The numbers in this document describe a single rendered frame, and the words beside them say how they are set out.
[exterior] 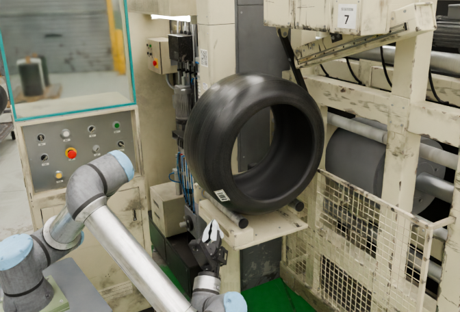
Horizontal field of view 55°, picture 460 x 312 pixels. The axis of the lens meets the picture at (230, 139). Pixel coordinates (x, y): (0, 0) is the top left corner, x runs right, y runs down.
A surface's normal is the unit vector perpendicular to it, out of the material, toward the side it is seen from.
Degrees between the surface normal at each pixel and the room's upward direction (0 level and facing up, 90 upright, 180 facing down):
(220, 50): 90
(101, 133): 90
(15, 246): 10
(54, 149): 90
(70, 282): 0
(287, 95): 80
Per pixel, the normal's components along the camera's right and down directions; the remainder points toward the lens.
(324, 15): -0.88, 0.18
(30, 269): 0.82, 0.14
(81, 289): -0.03, -0.95
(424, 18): 0.44, -0.04
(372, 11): 0.48, 0.27
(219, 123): -0.23, -0.11
